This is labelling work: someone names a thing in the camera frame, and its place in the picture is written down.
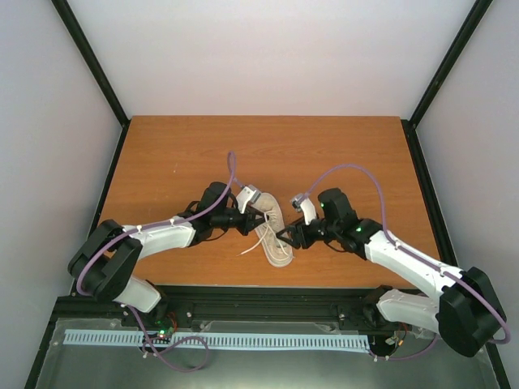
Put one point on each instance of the left black frame post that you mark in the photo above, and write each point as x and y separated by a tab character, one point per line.
73	27

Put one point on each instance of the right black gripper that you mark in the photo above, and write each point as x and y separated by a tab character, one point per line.
301	233

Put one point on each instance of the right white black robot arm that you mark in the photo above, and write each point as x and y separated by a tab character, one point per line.
369	240

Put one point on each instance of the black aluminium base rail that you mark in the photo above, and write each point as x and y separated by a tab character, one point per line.
186	307

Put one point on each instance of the beige canvas sneaker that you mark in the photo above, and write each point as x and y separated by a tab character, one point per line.
267	202

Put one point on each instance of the right black frame post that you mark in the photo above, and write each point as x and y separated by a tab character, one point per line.
461	39

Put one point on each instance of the green lit circuit board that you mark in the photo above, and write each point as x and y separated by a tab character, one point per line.
162	329

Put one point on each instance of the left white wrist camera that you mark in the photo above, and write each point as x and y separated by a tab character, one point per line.
247	195

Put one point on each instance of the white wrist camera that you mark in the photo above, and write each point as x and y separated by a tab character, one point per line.
301	203
247	195

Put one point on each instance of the black frame post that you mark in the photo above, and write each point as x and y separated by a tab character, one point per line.
461	39
73	27

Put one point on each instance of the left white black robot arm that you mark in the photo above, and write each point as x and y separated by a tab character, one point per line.
104	265

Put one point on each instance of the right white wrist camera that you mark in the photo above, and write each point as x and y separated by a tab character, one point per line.
301	203

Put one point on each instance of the light blue cable duct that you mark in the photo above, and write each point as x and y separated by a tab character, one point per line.
221	341

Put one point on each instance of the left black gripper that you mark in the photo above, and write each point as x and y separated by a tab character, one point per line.
250	221

